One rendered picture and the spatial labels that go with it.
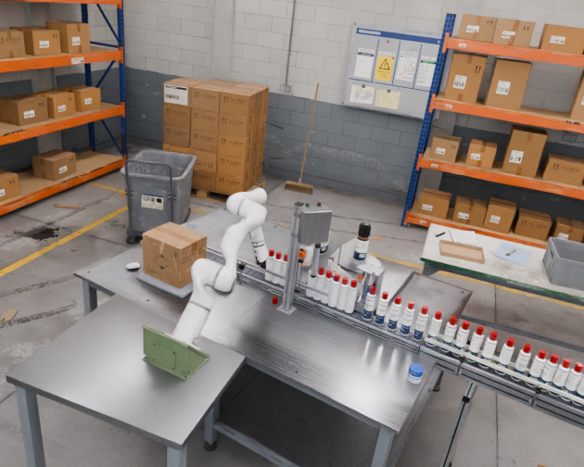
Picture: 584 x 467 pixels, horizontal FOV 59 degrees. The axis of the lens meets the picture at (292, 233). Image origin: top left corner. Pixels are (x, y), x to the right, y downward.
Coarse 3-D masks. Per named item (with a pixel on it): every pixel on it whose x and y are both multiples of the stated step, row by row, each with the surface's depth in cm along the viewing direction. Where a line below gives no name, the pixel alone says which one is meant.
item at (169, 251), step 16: (176, 224) 321; (144, 240) 306; (160, 240) 300; (176, 240) 302; (192, 240) 304; (144, 256) 311; (160, 256) 303; (176, 256) 296; (192, 256) 305; (144, 272) 316; (160, 272) 308; (176, 272) 301
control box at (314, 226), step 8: (304, 208) 274; (312, 208) 275; (320, 208) 276; (328, 208) 278; (304, 216) 270; (312, 216) 272; (320, 216) 274; (328, 216) 276; (304, 224) 272; (312, 224) 274; (320, 224) 276; (328, 224) 278; (304, 232) 274; (312, 232) 276; (320, 232) 278; (328, 232) 281; (304, 240) 276; (312, 240) 279; (320, 240) 281
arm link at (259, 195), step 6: (246, 192) 272; (252, 192) 274; (258, 192) 275; (264, 192) 280; (228, 198) 268; (234, 198) 266; (240, 198) 267; (252, 198) 274; (258, 198) 275; (264, 198) 279; (228, 204) 267; (234, 204) 265; (240, 204) 265; (264, 204) 284; (234, 210) 266
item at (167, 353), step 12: (144, 336) 241; (156, 336) 238; (168, 336) 234; (144, 348) 245; (156, 348) 240; (168, 348) 236; (180, 348) 233; (192, 348) 234; (144, 360) 247; (156, 360) 243; (168, 360) 239; (180, 360) 236; (192, 360) 238; (204, 360) 250; (180, 372) 238; (192, 372) 241
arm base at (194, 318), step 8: (192, 304) 247; (184, 312) 247; (192, 312) 246; (200, 312) 246; (208, 312) 249; (184, 320) 245; (192, 320) 244; (200, 320) 246; (176, 328) 245; (184, 328) 243; (192, 328) 244; (200, 328) 247; (176, 336) 242; (184, 336) 242; (192, 336) 244; (192, 344) 244
